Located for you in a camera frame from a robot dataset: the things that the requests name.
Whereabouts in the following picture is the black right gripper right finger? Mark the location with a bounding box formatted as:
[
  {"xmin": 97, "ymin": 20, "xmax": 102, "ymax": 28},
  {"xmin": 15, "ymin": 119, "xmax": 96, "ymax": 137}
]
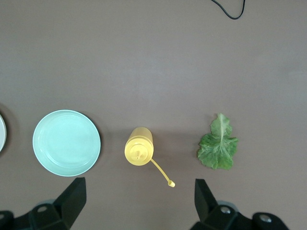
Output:
[{"xmin": 190, "ymin": 178, "xmax": 291, "ymax": 230}]

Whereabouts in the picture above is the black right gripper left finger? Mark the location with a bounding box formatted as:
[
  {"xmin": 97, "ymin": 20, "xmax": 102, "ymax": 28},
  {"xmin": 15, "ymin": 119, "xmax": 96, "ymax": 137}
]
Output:
[{"xmin": 0, "ymin": 177, "xmax": 87, "ymax": 230}]

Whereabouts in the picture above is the green lettuce leaf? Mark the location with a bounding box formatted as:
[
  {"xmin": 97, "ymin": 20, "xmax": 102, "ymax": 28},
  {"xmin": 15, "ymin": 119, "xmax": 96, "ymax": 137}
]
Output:
[{"xmin": 197, "ymin": 113, "xmax": 239, "ymax": 171}]

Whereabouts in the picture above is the yellow squeeze bottle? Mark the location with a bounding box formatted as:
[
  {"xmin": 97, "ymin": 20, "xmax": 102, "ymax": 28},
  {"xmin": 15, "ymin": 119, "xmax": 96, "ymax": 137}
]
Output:
[{"xmin": 124, "ymin": 126, "xmax": 176, "ymax": 188}]

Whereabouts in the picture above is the mint green plate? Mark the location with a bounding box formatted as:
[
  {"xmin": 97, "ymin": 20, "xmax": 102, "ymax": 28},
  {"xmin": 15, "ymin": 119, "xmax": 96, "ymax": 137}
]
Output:
[{"xmin": 32, "ymin": 109, "xmax": 102, "ymax": 177}]

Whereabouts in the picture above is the beige plate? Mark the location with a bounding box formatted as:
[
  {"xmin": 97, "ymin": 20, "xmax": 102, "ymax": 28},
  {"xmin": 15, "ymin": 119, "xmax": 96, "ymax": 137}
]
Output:
[{"xmin": 0, "ymin": 112, "xmax": 7, "ymax": 154}]

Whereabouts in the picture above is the thin black looped cable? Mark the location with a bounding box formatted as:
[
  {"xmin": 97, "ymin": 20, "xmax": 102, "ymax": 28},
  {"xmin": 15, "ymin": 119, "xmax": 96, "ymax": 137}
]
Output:
[{"xmin": 211, "ymin": 0, "xmax": 247, "ymax": 20}]

